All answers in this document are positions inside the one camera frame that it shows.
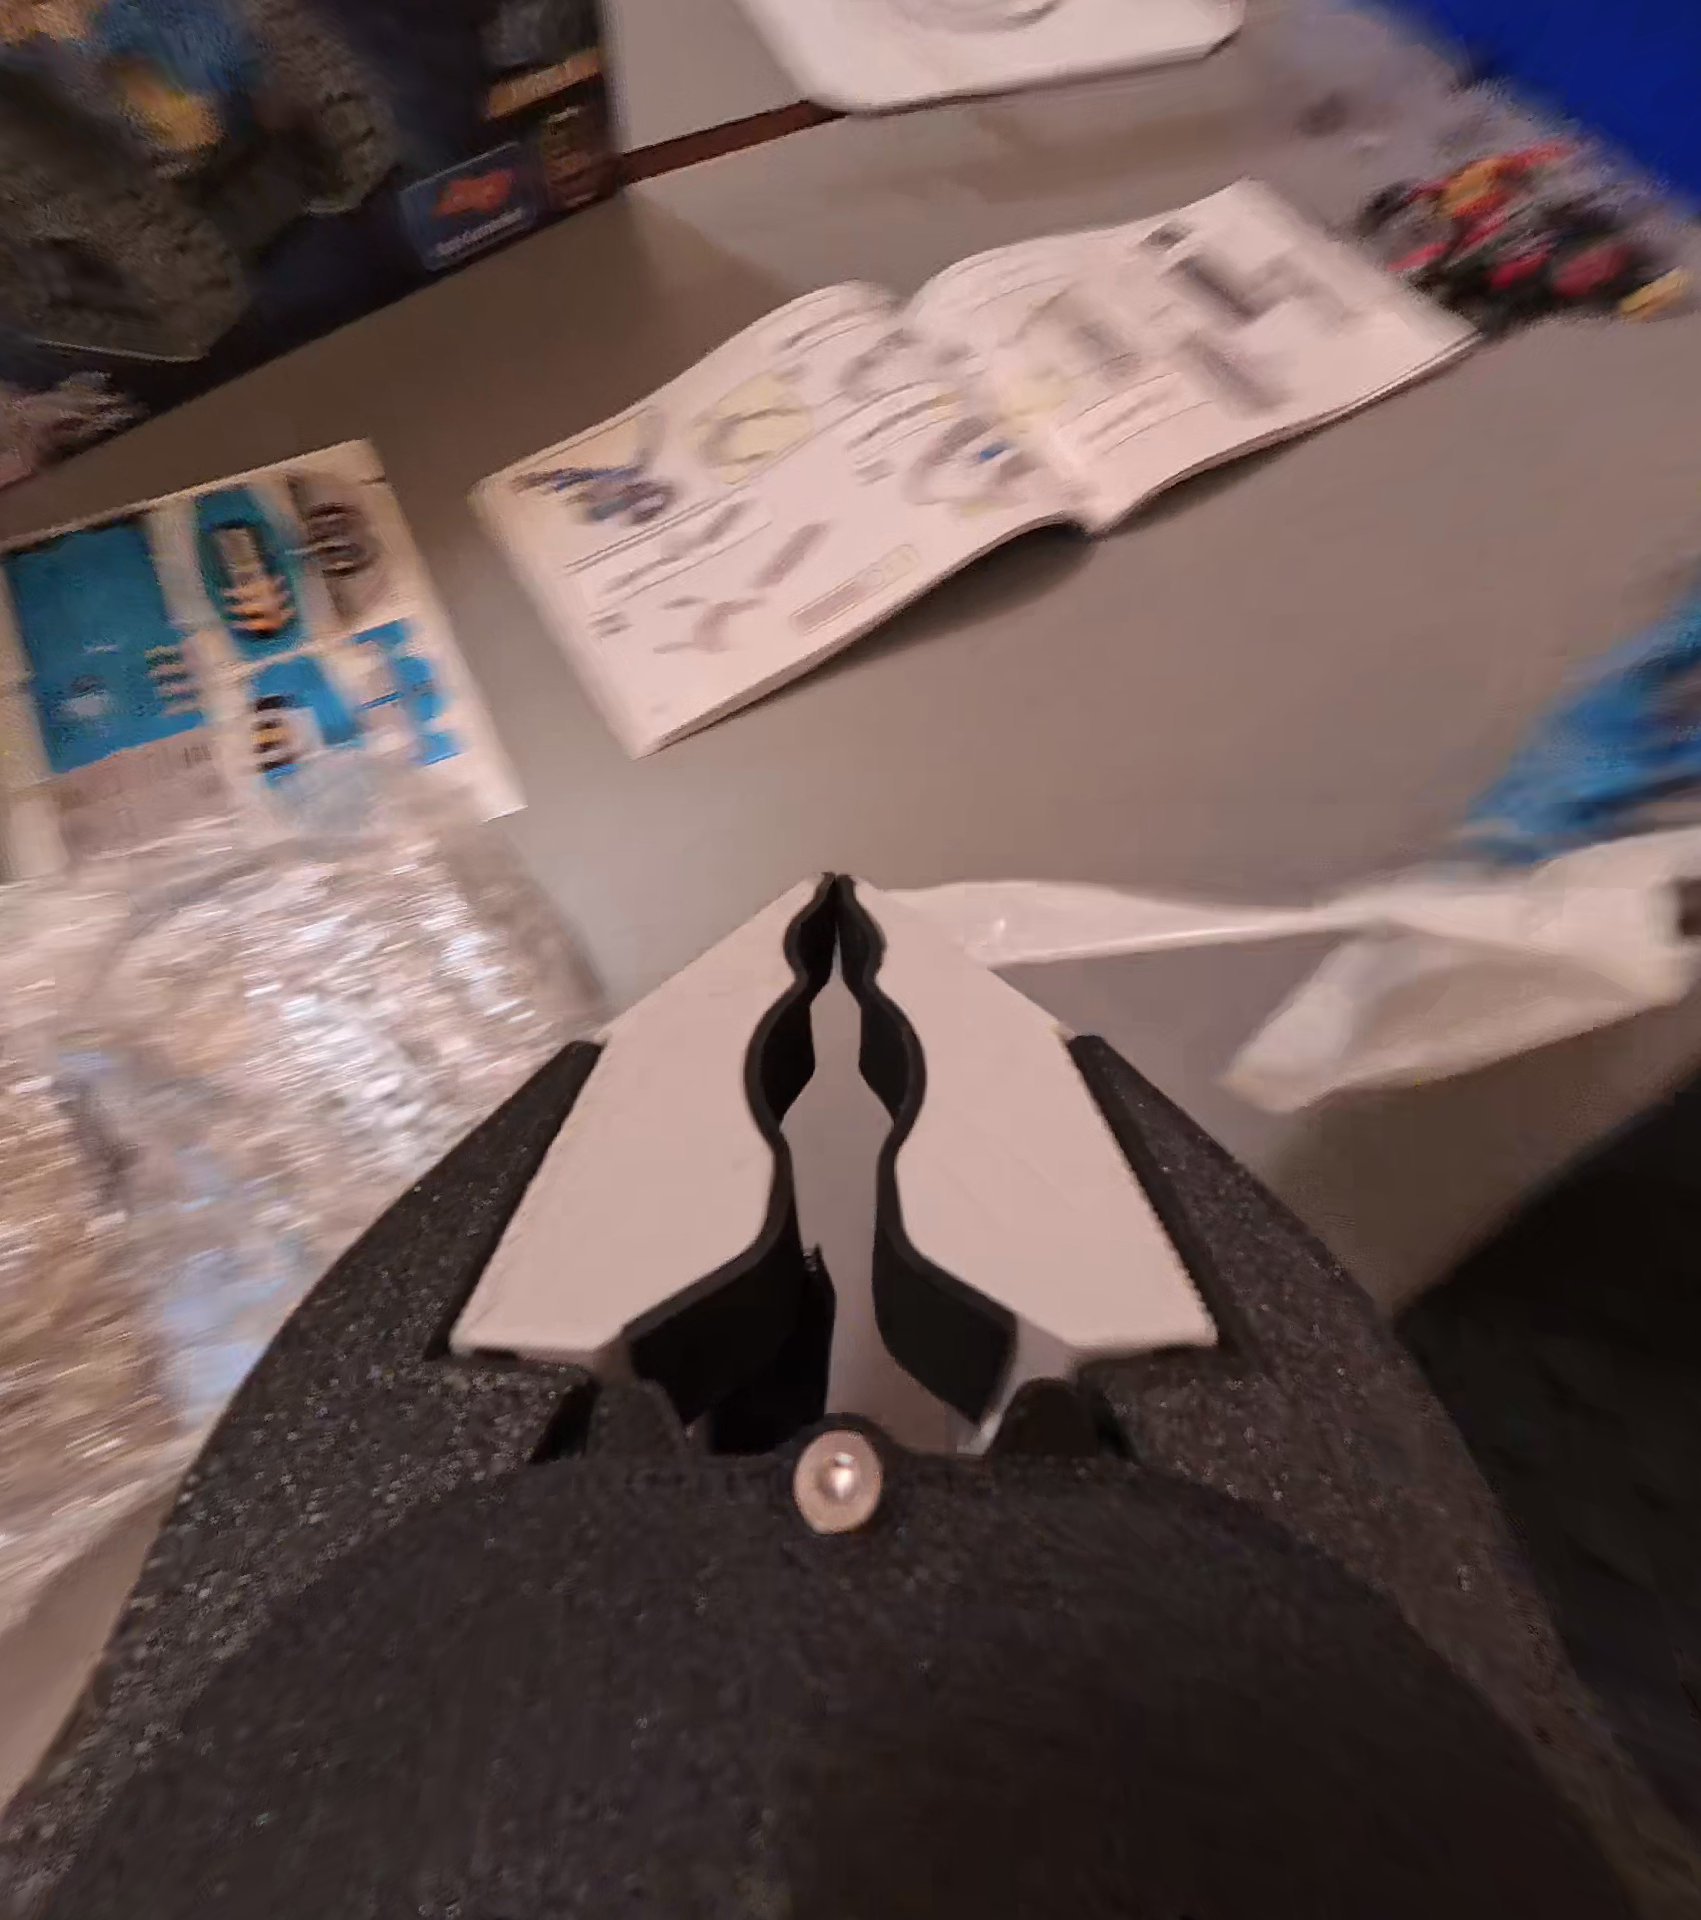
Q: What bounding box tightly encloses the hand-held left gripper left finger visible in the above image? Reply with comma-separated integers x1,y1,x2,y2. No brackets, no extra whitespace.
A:
453,875,841,1368

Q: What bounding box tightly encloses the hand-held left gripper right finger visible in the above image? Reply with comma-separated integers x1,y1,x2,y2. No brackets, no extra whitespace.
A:
838,875,1224,1421

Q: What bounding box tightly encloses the large bubble wrap packet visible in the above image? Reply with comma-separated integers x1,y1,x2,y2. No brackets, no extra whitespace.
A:
0,764,613,1442

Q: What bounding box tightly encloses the clear bag of grey parts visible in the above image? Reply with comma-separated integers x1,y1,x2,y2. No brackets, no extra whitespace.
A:
881,515,1701,1117

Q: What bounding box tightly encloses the white instruction booklet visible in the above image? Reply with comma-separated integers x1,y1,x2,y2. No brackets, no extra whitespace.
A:
468,181,1481,759

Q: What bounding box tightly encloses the pile of small toy pegs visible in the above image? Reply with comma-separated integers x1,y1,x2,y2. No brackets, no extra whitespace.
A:
1354,133,1698,331

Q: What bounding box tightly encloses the blue plastic bin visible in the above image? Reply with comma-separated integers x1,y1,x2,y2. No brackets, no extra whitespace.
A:
1374,0,1701,211

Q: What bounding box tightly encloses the grey desk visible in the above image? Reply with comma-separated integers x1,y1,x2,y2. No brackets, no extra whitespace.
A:
0,0,1701,1846

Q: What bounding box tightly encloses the white desk stand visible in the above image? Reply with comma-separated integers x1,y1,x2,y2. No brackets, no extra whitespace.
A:
731,0,1250,114

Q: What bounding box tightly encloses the blue sticker sheet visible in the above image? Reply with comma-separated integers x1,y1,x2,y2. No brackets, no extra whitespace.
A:
0,439,529,878

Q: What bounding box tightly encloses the dark blue toy box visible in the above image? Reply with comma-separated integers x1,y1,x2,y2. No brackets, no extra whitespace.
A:
0,0,628,543

